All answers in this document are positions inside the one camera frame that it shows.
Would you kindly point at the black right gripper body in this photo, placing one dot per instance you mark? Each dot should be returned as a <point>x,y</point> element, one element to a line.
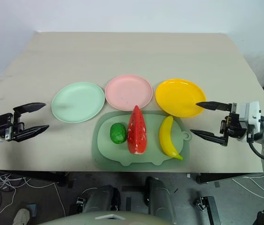
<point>233,127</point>

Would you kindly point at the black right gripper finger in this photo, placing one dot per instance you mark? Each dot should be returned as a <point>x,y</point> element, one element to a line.
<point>209,136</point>
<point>216,106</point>

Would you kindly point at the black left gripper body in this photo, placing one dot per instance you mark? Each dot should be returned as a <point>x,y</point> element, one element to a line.
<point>5,126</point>

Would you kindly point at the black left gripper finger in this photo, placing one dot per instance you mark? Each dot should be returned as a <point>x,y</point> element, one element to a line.
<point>32,131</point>
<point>32,106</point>

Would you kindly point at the yellow plate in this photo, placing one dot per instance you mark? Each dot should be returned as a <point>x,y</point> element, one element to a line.
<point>180,96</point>

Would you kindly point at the light green plate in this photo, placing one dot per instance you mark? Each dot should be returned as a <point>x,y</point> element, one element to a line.
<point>78,102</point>

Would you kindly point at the green lime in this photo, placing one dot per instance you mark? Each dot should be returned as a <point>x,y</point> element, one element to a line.
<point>118,133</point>

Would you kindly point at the pink plate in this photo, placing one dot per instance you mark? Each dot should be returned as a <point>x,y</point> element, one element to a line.
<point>128,91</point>

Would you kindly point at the yellow toy banana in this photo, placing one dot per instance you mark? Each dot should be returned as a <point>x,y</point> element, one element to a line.
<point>166,138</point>

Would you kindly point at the green silicone mat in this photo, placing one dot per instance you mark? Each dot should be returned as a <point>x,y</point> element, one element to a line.
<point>153,154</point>

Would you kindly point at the red toy watermelon slice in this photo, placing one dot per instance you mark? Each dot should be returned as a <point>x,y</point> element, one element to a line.
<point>137,133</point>

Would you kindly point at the black stand leg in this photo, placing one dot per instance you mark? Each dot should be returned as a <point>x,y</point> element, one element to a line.
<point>210,209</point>

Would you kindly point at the dark rounded robot leg shape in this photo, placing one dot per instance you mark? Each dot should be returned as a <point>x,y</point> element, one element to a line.
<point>159,197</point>
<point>99,199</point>

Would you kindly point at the white shoe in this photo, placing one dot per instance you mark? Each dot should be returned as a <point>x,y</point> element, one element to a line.
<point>22,216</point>

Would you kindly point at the grey-green robot torso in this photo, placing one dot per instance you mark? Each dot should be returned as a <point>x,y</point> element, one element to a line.
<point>104,219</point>

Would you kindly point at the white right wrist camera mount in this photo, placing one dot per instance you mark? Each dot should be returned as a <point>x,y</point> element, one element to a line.
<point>251,113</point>

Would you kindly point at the black table frame bar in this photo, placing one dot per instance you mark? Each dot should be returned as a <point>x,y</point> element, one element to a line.
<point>228,177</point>
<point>40,177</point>

